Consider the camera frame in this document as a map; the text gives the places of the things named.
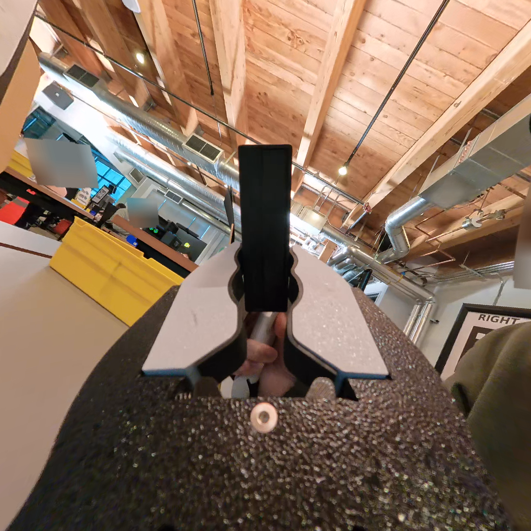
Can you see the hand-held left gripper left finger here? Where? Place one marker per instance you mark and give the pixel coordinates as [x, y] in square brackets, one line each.
[191, 327]

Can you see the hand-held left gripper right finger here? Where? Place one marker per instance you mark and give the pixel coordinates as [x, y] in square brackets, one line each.
[336, 327]

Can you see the black network switch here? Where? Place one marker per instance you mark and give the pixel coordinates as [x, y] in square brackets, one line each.
[265, 228]

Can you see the person's right forearm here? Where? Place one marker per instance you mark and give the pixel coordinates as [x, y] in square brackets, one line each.
[498, 394]

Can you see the person's right hand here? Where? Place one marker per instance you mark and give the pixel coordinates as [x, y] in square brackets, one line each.
[265, 365]

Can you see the black device with green lights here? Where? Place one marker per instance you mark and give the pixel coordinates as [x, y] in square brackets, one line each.
[155, 230]

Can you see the yellow plastic bin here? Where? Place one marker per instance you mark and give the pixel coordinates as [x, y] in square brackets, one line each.
[103, 269]

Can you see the black-framed wooden desk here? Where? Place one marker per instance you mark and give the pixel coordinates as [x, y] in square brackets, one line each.
[41, 191]

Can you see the silver elbow duct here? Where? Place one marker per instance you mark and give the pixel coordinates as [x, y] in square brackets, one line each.
[398, 232]

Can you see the framed wall poster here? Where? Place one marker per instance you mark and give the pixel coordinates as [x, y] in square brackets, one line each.
[477, 327]

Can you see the silver round ventilation duct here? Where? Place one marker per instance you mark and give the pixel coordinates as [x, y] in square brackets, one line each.
[166, 132]

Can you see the rectangular metal duct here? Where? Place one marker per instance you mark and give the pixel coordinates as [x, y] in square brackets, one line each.
[477, 166]

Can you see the black wall speaker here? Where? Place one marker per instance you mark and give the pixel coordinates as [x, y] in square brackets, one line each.
[58, 95]

